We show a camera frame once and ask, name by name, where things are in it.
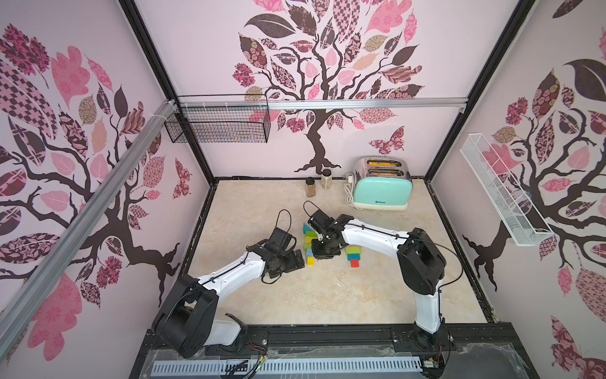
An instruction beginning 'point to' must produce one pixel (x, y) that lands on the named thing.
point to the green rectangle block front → (308, 245)
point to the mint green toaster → (383, 183)
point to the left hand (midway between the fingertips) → (293, 270)
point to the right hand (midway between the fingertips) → (318, 258)
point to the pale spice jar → (326, 179)
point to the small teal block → (353, 257)
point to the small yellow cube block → (310, 260)
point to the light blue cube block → (309, 253)
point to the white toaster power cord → (349, 186)
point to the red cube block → (354, 263)
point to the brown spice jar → (310, 187)
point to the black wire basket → (221, 125)
